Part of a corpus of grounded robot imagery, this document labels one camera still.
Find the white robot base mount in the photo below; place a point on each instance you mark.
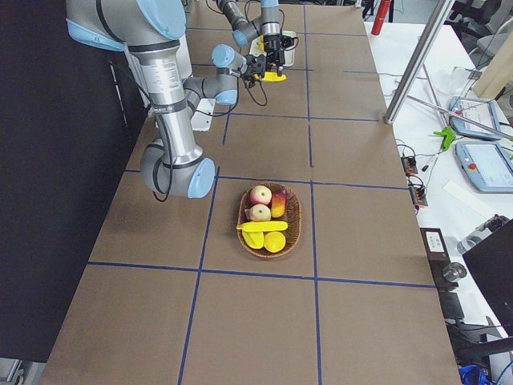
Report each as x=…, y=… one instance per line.
x=202, y=119

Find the green handled reacher grabber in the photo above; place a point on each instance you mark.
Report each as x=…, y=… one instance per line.
x=446, y=113

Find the dark red mango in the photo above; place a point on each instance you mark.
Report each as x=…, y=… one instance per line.
x=278, y=203

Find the blue teach pendant far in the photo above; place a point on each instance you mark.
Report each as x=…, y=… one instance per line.
x=478, y=110

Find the blue teach pendant near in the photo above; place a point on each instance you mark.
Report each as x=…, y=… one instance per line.
x=486, y=165

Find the red cylinder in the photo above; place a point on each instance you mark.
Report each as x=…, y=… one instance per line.
x=383, y=9

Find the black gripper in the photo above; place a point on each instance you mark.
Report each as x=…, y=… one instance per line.
x=251, y=64
x=273, y=43

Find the yellow banana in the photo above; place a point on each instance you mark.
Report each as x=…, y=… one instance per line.
x=274, y=242
x=260, y=43
x=254, y=240
x=263, y=226
x=273, y=77

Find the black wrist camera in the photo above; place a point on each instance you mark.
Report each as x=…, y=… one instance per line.
x=288, y=43

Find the pink white peach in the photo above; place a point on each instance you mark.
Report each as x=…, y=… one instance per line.
x=260, y=195

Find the blue teach pendant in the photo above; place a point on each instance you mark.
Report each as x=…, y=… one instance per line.
x=478, y=110
x=486, y=165

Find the brown wicker basket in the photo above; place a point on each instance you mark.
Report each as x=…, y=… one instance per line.
x=292, y=216

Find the white bear tray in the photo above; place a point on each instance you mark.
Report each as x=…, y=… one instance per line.
x=289, y=55

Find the silver aluminium frame post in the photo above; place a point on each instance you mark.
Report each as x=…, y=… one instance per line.
x=422, y=49

